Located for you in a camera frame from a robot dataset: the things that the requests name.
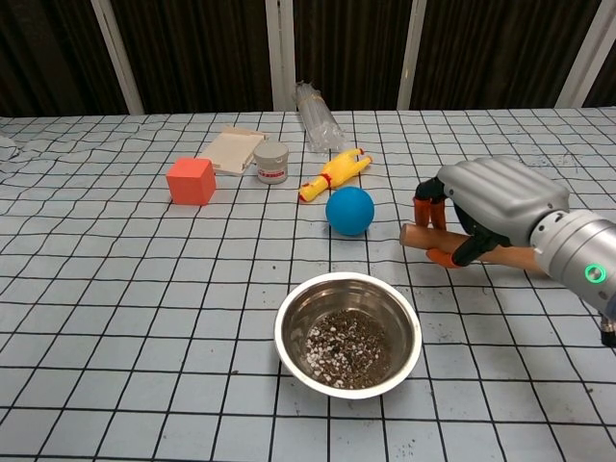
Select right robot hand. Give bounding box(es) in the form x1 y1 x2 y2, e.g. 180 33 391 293
412 156 572 270

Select wooden stick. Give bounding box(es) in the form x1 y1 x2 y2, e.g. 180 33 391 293
398 223 548 276

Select stainless steel bowl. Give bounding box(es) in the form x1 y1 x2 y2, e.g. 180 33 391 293
273 271 424 399

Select blue ball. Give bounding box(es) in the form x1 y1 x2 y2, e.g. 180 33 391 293
325 187 375 237

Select yellow rubber chicken toy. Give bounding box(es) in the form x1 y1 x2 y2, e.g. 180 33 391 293
297 147 374 203

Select clear plastic tube bundle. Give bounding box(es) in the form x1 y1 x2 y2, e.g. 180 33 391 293
294 80 355 155

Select crushed nut pieces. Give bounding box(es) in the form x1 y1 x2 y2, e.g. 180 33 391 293
305 310 394 389

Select small grey jar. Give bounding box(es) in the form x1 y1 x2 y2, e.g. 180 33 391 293
252 142 292 185

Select beige wooden board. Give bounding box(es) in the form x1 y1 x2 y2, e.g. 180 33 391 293
199 124 269 177

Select orange cube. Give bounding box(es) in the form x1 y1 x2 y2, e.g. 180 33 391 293
166 157 217 207

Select white frame post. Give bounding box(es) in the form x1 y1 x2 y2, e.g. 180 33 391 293
396 0 425 111
556 0 613 109
90 0 145 116
265 0 296 113

